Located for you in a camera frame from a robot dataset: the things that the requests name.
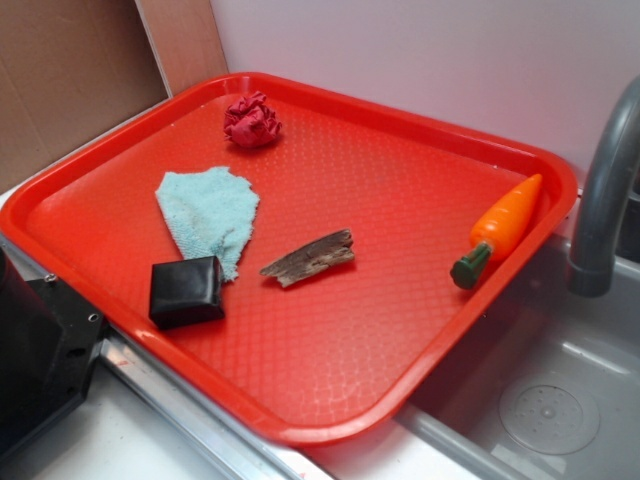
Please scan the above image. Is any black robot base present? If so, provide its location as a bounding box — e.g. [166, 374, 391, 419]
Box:
[1, 253, 107, 460]

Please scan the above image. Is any brown wood chip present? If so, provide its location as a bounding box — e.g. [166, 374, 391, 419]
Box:
[259, 229, 355, 288]

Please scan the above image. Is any red plastic tray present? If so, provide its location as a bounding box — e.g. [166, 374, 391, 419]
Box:
[1, 73, 577, 446]

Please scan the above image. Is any light blue cloth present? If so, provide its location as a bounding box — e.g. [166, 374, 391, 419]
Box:
[155, 167, 260, 282]

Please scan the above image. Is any crumpled red paper ball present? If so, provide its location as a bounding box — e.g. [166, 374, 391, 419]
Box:
[223, 91, 282, 148]

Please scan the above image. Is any black rectangular block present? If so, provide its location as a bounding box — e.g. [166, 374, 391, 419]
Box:
[149, 256, 225, 330]

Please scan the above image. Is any orange toy carrot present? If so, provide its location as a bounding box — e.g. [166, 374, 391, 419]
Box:
[450, 174, 543, 290]

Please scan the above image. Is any grey plastic sink basin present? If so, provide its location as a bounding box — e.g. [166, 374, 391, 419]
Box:
[397, 239, 639, 479]

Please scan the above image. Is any grey sink faucet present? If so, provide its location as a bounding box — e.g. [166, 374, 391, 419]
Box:
[566, 79, 639, 297]

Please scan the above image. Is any brown cardboard panel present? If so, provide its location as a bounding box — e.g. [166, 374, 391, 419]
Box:
[1, 1, 228, 191]

